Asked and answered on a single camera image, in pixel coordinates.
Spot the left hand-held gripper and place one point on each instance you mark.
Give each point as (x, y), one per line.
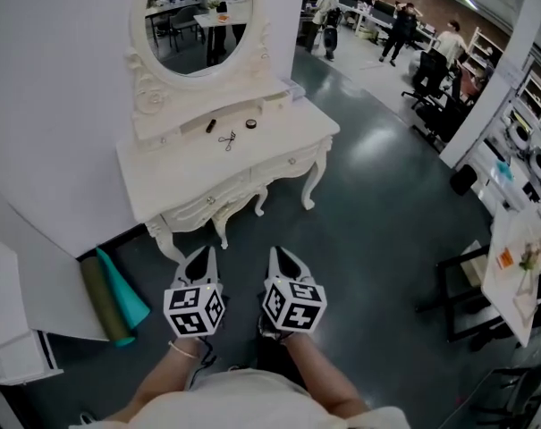
(189, 304)

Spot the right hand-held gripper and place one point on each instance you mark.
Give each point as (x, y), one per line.
(297, 306)

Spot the white ornate vanity table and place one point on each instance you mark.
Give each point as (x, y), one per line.
(216, 168)

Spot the black eyelash curler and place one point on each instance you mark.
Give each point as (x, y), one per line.
(229, 139)

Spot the black lipstick tube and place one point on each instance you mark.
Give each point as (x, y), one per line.
(211, 125)

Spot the small round black jar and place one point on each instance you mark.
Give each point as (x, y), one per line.
(251, 124)

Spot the person's left forearm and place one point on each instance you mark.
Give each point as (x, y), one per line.
(163, 382)

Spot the person's right forearm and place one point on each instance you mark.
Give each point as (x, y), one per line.
(323, 373)

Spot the white vanity table drawer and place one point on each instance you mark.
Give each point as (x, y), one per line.
(198, 195)
(283, 161)

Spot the person's right shoe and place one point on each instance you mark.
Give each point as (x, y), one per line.
(270, 329)

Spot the person's black trousers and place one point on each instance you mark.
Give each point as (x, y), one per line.
(274, 360)

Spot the olive rolled mat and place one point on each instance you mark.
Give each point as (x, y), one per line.
(100, 297)

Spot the person's white shirt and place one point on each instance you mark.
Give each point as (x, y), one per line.
(252, 405)

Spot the purple tissue pack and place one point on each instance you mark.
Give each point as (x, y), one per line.
(297, 88)

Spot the small beige box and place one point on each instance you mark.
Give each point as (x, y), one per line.
(473, 266)

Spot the white cabinet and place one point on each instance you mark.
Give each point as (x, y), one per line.
(10, 338)

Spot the black cylinder bin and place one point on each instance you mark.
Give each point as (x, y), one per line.
(463, 180)

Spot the black office chair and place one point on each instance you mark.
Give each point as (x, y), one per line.
(431, 69)
(444, 119)

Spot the orange packet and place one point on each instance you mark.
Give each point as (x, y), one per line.
(505, 257)

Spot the white side table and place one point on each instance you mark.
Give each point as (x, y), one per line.
(507, 239)

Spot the teal plastic item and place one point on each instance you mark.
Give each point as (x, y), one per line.
(504, 170)

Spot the dried flower bunch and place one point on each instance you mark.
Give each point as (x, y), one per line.
(529, 257)

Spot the oval white-framed mirror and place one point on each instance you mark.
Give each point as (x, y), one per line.
(194, 25)

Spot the white shelf with robots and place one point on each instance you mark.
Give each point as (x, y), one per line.
(520, 150)

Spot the row of office desks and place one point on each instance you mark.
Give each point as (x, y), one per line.
(373, 11)

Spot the white open shelf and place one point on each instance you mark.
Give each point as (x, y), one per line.
(484, 49)

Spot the black frame stool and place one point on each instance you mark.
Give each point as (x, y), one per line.
(449, 293)

